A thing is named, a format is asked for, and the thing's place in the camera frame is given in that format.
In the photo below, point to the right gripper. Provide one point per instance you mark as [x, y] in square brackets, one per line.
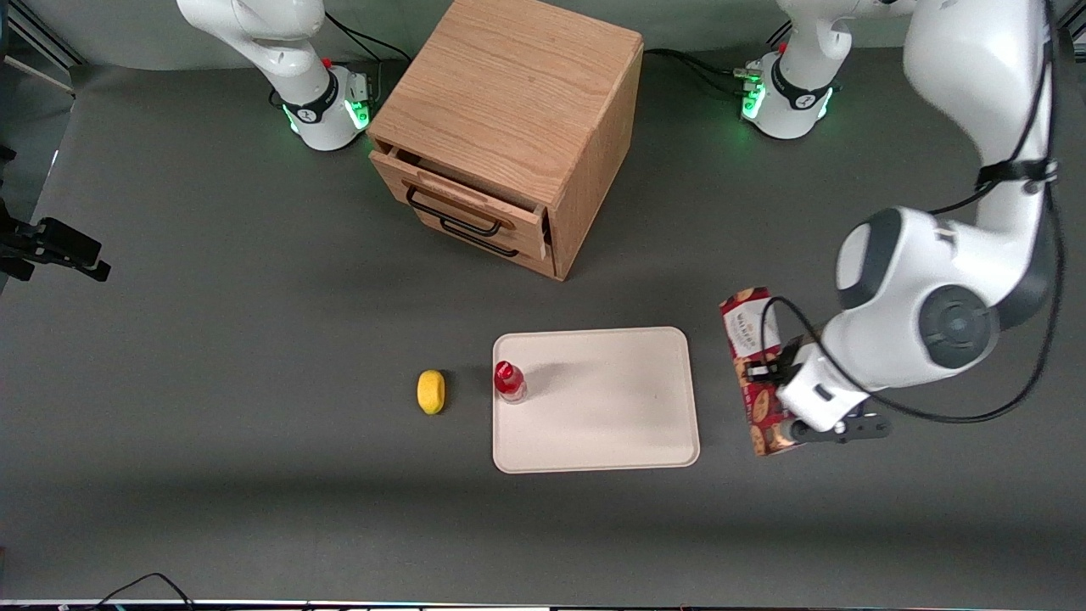
[10, 246]

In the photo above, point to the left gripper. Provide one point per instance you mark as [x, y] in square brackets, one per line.
[790, 357]

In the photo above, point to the red cookie box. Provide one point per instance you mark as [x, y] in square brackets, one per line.
[747, 331]

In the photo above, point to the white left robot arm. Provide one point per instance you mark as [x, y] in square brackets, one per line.
[942, 288]

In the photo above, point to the beige rectangular plastic tray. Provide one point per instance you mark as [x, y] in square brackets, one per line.
[611, 407]

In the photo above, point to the small red-capped clear bottle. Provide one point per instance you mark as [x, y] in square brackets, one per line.
[509, 382]

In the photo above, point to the wooden drawer with narrow front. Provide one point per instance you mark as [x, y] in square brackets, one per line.
[509, 255]

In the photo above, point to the yellow lemon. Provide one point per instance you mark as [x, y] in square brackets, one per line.
[431, 392]

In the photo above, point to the wooden drawer with wide front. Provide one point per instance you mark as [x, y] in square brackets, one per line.
[458, 191]

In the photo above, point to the oak wooden drawer cabinet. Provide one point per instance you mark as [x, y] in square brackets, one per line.
[509, 93]

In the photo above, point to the aluminium frame rail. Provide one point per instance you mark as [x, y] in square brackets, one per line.
[38, 38]

